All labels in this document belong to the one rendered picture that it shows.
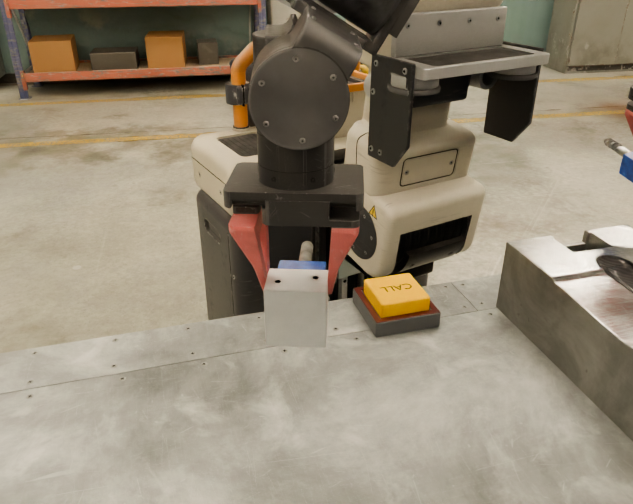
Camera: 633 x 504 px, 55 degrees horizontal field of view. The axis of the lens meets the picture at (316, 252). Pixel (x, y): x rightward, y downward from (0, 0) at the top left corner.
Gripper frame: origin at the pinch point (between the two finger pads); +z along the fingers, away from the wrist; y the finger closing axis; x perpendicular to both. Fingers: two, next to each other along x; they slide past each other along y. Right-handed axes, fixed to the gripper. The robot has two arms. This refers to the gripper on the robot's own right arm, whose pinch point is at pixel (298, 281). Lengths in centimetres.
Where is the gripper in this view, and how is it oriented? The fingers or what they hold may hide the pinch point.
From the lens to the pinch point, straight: 50.1
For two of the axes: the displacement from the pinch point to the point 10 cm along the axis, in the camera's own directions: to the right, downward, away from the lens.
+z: 0.0, 8.9, 4.6
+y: 10.0, 0.3, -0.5
